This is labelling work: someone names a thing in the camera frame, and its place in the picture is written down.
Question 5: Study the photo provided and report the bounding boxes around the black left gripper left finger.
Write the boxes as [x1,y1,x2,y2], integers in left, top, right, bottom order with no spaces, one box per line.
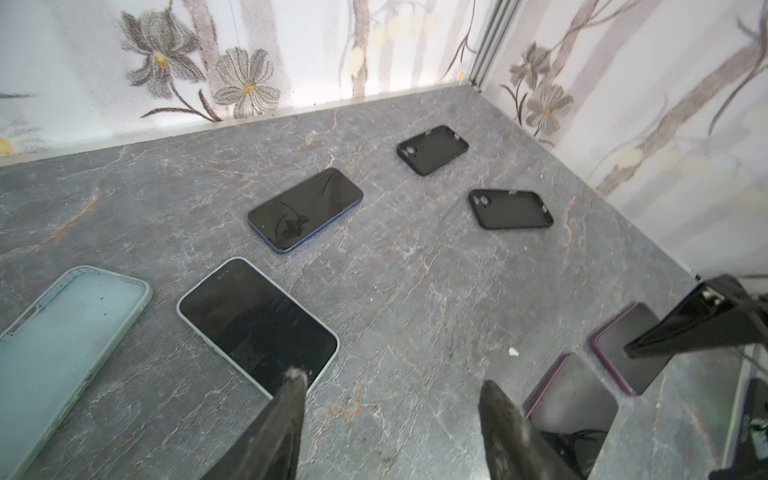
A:
[203,367,309,479]

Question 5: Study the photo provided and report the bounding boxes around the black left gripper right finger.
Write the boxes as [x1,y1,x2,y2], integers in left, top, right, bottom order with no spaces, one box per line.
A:
[478,380,579,479]

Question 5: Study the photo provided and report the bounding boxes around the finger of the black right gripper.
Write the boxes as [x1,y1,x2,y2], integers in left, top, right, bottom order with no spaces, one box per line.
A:
[624,275,767,359]

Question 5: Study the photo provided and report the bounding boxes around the light blue phone case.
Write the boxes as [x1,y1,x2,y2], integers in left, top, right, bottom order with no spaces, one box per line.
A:
[176,256,341,399]

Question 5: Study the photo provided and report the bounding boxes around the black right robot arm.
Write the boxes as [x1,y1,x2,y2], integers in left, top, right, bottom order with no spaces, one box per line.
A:
[624,274,767,479]

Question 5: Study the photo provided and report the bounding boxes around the purple cased phone left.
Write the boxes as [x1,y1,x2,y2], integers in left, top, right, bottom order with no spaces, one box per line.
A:
[524,353,618,479]

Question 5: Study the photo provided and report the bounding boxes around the purple cased phone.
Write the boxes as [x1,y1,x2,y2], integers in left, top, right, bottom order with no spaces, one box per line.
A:
[524,353,618,479]
[590,301,673,397]

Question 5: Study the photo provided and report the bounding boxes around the purple cased phone right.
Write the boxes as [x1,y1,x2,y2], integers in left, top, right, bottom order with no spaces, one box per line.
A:
[590,301,673,397]

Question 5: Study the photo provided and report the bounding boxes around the black phone case near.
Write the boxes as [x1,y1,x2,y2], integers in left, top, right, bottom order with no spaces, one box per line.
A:
[468,189,554,230]

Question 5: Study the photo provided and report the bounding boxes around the black phone case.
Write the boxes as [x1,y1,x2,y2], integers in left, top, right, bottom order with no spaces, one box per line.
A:
[396,125,469,176]
[468,189,554,230]

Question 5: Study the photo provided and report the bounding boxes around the black phone case far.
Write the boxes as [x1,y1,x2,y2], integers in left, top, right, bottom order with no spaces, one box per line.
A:
[396,125,469,176]

